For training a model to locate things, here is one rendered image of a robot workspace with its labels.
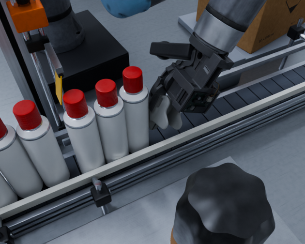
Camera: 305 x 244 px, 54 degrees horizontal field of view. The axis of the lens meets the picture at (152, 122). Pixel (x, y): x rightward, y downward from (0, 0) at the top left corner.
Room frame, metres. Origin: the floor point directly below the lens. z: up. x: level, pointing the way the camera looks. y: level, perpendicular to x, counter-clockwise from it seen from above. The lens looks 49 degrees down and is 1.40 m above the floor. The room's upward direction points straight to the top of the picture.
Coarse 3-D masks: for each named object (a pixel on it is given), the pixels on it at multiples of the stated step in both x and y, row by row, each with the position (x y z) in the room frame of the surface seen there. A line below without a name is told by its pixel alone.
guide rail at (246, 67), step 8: (288, 48) 0.62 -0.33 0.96; (296, 48) 0.62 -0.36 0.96; (304, 48) 0.63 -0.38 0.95; (272, 56) 0.58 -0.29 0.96; (280, 56) 0.59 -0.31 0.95; (248, 64) 0.55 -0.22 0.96; (256, 64) 0.56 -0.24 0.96; (224, 72) 0.53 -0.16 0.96; (232, 72) 0.53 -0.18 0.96; (240, 72) 0.54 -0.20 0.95; (216, 80) 0.51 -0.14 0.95; (56, 136) 0.34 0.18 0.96; (64, 136) 0.35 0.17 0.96
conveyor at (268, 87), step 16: (304, 64) 0.66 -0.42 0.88; (272, 80) 0.59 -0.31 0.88; (288, 80) 0.59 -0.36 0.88; (304, 80) 0.59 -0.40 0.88; (224, 96) 0.53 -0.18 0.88; (240, 96) 0.53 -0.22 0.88; (256, 96) 0.53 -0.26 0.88; (208, 112) 0.48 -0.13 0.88; (224, 112) 0.48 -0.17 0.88; (256, 112) 0.48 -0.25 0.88; (160, 128) 0.43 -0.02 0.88; (144, 160) 0.34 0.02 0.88; (32, 208) 0.24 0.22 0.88
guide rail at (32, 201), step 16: (272, 96) 0.50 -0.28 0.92; (288, 96) 0.51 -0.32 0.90; (240, 112) 0.45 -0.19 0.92; (192, 128) 0.40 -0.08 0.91; (208, 128) 0.41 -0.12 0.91; (160, 144) 0.36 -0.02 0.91; (176, 144) 0.37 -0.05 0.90; (128, 160) 0.32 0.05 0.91; (80, 176) 0.28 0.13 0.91; (96, 176) 0.29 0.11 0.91; (48, 192) 0.25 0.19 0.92; (64, 192) 0.26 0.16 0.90; (0, 208) 0.22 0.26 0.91; (16, 208) 0.22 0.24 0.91
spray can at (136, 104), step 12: (132, 72) 0.38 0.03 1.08; (132, 84) 0.36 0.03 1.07; (120, 96) 0.37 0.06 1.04; (132, 96) 0.36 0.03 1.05; (144, 96) 0.37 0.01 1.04; (132, 108) 0.36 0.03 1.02; (144, 108) 0.36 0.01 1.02; (132, 120) 0.36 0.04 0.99; (144, 120) 0.36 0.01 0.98; (132, 132) 0.36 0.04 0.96; (144, 132) 0.36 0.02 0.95; (132, 144) 0.36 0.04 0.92; (144, 144) 0.36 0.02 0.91
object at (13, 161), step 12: (0, 120) 0.28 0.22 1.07; (0, 132) 0.27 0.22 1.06; (12, 132) 0.29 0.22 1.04; (0, 144) 0.26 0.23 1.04; (12, 144) 0.27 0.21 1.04; (0, 156) 0.26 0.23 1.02; (12, 156) 0.26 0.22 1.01; (24, 156) 0.28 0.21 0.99; (0, 168) 0.26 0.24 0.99; (12, 168) 0.26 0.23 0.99; (24, 168) 0.27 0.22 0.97; (12, 180) 0.25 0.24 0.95; (24, 180) 0.26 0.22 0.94; (36, 180) 0.27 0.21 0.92; (24, 192) 0.26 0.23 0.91; (36, 192) 0.26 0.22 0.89
